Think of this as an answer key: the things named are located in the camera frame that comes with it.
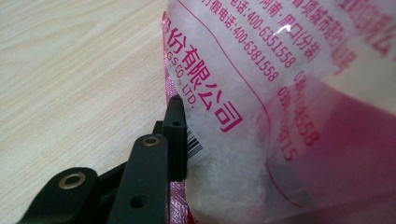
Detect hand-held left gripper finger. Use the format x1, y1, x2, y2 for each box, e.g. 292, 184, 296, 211
153, 94, 189, 182

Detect pink and clear plastic bag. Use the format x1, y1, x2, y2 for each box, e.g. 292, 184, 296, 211
161, 0, 396, 224

